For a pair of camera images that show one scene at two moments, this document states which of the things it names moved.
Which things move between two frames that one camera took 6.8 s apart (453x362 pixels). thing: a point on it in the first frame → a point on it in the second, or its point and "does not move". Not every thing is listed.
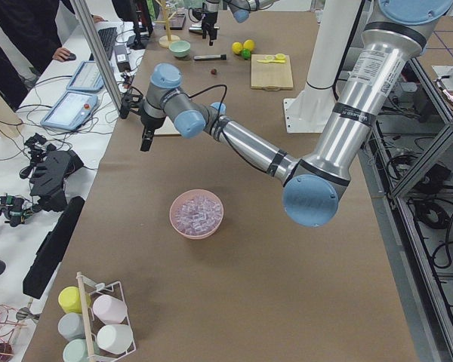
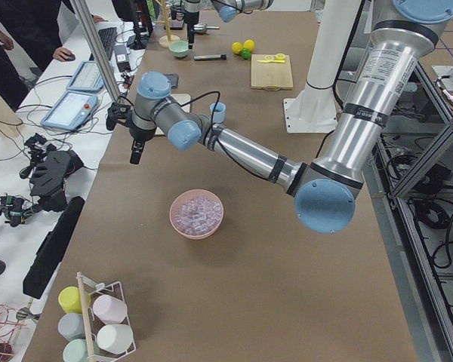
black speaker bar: [48, 255] does not move
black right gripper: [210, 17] → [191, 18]
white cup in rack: [115, 338] does not move
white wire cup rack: [107, 326] does not move
